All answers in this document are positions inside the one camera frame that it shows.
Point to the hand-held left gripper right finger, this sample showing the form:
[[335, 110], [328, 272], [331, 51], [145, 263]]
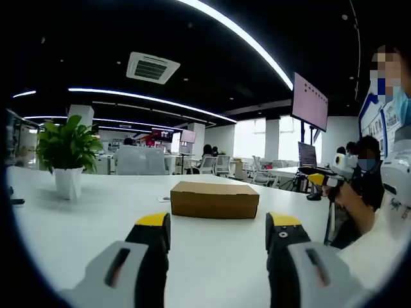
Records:
[[289, 256]]

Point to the ceiling air conditioner vent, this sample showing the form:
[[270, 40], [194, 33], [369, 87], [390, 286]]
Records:
[[152, 68]]

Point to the small black object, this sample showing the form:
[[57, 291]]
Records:
[[314, 196]]

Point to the blue white wall poster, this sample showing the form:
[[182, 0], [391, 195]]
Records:
[[369, 128]]

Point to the white office chair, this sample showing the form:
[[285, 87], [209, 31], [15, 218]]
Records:
[[207, 164], [261, 171], [223, 165]]

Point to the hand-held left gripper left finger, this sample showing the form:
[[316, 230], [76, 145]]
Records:
[[141, 256]]

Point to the small black tool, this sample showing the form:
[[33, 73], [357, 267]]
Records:
[[17, 201]]

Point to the brown cardboard shoe box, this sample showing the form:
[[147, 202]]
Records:
[[214, 200]]

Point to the person's blue face mask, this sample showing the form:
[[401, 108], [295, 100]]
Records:
[[401, 106]]

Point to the small pink monitor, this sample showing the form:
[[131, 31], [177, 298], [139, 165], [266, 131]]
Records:
[[188, 136]]

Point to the large pink display screen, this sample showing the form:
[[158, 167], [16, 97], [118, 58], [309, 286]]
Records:
[[309, 102]]

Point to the wide ceiling light strip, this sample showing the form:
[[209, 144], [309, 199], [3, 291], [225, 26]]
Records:
[[244, 35]]

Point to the thin ceiling light strip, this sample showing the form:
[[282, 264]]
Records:
[[144, 97]]

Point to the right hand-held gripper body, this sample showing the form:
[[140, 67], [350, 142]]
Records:
[[345, 163]]

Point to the person's right hand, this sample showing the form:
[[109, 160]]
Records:
[[345, 199]]

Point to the small grey table disc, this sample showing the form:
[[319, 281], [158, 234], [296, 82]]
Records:
[[163, 199]]

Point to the white chest device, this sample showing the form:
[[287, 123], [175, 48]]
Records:
[[396, 179]]

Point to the frosted desk partition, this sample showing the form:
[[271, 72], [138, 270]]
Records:
[[141, 162]]

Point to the dark desk monitor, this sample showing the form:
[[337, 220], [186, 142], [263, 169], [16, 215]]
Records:
[[307, 154]]

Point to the potted green plant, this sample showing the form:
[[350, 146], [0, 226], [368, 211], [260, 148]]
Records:
[[67, 144]]

